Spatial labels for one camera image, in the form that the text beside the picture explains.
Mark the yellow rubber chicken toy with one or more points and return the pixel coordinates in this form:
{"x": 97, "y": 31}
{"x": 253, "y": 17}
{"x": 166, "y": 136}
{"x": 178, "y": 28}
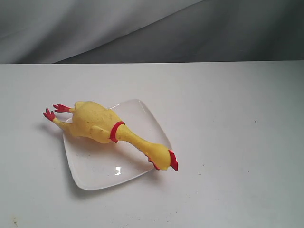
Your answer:
{"x": 91, "y": 120}

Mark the white square plate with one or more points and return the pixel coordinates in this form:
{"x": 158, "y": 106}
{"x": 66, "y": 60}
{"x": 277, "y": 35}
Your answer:
{"x": 96, "y": 166}

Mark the grey backdrop cloth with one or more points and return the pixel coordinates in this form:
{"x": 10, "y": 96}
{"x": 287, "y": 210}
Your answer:
{"x": 150, "y": 31}

